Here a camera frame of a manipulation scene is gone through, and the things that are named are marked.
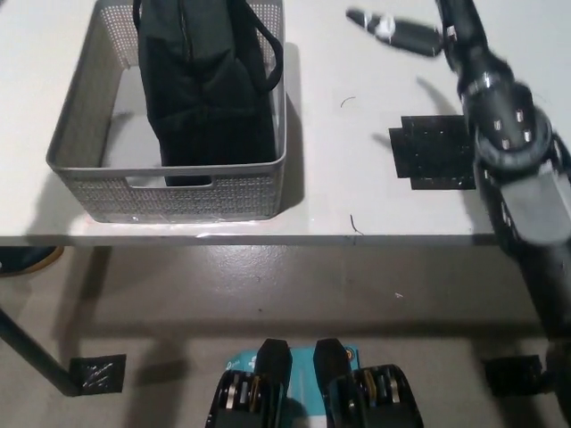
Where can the black and white right hand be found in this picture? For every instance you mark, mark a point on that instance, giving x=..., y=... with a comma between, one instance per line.
x=464, y=40

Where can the dark green lunch bag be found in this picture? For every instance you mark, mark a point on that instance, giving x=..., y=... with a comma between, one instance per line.
x=205, y=89

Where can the black tape patch on table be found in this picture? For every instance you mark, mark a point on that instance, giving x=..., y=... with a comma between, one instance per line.
x=432, y=151

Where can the thin curved dark thread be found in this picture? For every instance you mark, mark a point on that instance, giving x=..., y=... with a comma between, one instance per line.
x=348, y=99

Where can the grey perforated plastic basket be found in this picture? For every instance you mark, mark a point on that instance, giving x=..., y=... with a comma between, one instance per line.
x=187, y=196

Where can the black and teal robot body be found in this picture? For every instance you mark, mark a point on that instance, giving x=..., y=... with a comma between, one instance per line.
x=276, y=392

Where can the dark shoe with tan sole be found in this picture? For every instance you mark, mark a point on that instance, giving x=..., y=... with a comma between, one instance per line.
x=27, y=260

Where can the black metal table leg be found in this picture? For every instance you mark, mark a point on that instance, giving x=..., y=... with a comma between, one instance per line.
x=40, y=356

